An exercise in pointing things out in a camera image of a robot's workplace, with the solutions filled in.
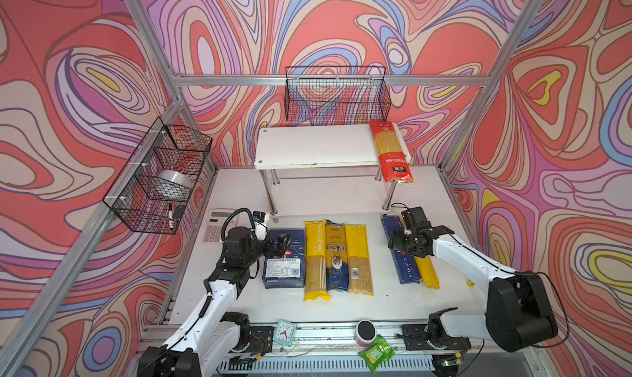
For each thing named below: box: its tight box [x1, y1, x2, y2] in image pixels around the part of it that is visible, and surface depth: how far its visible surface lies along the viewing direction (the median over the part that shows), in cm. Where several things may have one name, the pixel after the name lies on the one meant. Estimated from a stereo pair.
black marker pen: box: [167, 202, 174, 231], surface depth 73 cm
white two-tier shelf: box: [254, 122, 412, 220], surface depth 82 cm
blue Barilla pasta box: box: [262, 228, 305, 289], surface depth 83 cm
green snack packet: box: [357, 334, 396, 375], surface depth 72 cm
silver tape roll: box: [153, 169, 193, 201], surface depth 73 cm
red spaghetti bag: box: [368, 120, 414, 184], surface depth 75 cm
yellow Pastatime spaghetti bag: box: [303, 219, 331, 302], surface depth 88 cm
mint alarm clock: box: [272, 318, 298, 348], surface depth 75 cm
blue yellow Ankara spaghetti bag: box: [325, 219, 349, 291], surface depth 90 cm
